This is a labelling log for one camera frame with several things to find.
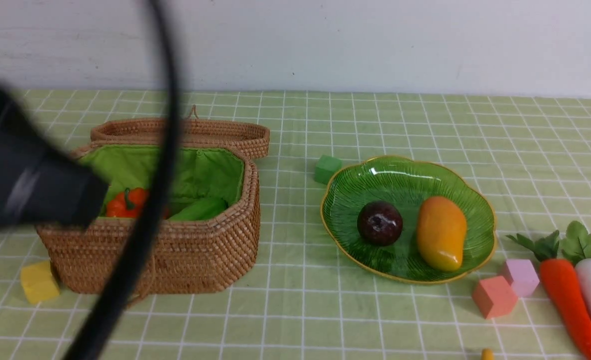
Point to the woven rattan basket green lining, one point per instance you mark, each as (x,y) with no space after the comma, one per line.
(189,257)

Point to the dark purple toy plum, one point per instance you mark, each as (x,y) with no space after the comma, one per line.
(379,223)

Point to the green toy cucumber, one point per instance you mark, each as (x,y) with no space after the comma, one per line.
(201,209)

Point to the yellow orange toy mango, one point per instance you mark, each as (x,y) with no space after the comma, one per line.
(441,231)

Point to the orange toy pumpkin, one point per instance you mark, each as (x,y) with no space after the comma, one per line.
(128,203)

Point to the yellow toy banana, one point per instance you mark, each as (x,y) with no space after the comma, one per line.
(487,354)

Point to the orange toy carrot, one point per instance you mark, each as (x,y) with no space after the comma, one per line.
(557,273)

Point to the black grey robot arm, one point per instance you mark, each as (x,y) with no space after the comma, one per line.
(40,184)

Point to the green foam cube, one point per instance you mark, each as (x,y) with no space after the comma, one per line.
(326,167)

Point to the woven rattan basket lid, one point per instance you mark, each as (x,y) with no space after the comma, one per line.
(251,139)

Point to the green glass leaf plate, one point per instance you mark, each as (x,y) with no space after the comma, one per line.
(405,184)

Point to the salmon foam cube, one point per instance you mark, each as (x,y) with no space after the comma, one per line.
(494,297)

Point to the pink foam cube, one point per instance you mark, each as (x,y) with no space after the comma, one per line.
(521,275)

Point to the green checkered tablecloth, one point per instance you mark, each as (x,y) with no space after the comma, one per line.
(304,300)

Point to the yellow foam cube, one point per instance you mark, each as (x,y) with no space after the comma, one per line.
(39,283)

